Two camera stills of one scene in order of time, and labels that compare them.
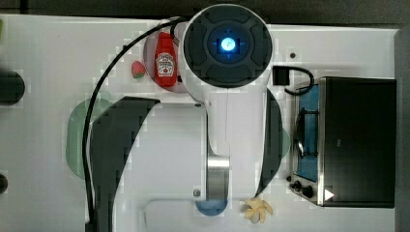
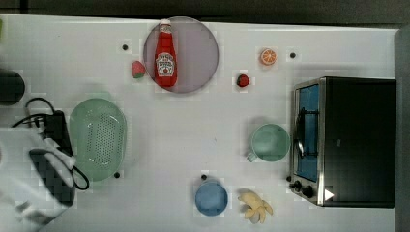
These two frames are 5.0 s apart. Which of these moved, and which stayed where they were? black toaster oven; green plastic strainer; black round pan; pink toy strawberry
Moved: green plastic strainer
Stayed: black round pan; pink toy strawberry; black toaster oven
